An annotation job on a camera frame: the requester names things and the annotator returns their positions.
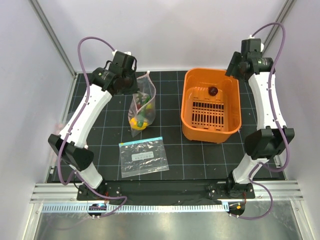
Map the blue zip top bag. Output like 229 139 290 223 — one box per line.
118 136 169 178

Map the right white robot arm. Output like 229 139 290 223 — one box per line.
225 36 295 198

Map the black grid mat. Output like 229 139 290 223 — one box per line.
46 69 286 181

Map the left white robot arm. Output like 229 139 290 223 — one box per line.
48 50 139 200

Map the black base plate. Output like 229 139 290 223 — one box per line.
76 177 256 204

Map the yellow bell pepper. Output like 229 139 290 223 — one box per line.
129 117 148 131

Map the green chili pepper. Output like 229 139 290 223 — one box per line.
136 95 151 110

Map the white slotted cable duct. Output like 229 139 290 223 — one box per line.
41 202 229 214

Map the dark purple plum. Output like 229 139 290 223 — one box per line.
145 109 155 119

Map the orange plastic basket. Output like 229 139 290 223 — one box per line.
180 68 242 143

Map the pink zip top bag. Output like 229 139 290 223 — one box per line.
128 70 157 138

